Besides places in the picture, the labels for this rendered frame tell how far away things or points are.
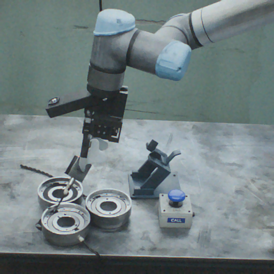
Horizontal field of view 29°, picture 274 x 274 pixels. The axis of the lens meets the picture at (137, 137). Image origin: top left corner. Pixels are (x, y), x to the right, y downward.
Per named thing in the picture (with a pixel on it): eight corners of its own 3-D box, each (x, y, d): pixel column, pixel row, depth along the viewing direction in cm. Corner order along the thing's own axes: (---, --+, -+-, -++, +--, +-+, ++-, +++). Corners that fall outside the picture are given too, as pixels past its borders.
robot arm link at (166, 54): (200, 34, 105) (149, 18, 107) (184, 52, 96) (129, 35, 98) (191, 69, 109) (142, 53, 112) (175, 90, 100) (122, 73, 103)
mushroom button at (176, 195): (166, 215, 119) (168, 197, 117) (165, 204, 122) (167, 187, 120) (184, 215, 119) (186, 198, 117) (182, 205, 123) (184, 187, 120)
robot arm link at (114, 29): (131, 25, 97) (90, 12, 99) (121, 78, 103) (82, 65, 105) (145, 15, 104) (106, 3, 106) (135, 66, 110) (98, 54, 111)
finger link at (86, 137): (86, 161, 113) (92, 123, 109) (79, 160, 113) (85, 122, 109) (88, 151, 117) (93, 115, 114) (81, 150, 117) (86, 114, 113)
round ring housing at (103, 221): (139, 219, 121) (141, 205, 119) (103, 237, 115) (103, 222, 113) (112, 196, 128) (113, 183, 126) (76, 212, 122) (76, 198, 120)
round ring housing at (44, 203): (33, 195, 127) (32, 181, 125) (75, 187, 131) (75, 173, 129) (44, 221, 119) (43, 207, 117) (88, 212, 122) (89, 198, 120)
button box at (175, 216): (159, 228, 119) (161, 211, 116) (158, 208, 125) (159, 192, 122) (195, 229, 119) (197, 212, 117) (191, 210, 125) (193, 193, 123)
